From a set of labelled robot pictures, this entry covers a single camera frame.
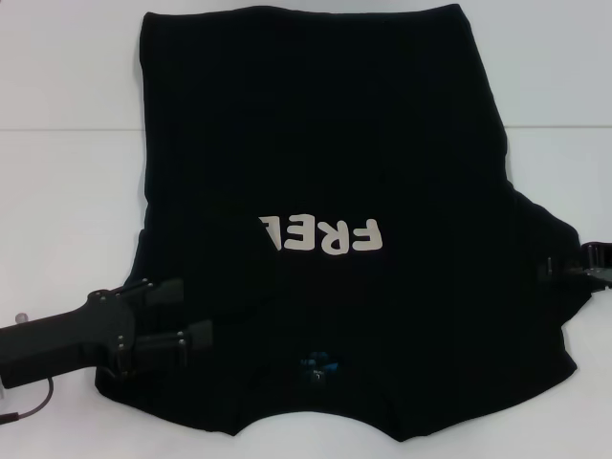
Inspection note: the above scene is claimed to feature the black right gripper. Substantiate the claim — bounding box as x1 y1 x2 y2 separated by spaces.
536 240 612 294

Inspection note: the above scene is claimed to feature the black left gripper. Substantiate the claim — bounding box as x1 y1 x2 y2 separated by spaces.
0 275 215 389

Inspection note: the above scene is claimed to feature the black shirt with FREE print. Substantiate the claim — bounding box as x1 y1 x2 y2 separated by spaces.
93 2 596 435

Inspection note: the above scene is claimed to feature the thin dark cable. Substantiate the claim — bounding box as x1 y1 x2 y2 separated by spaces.
0 376 55 424

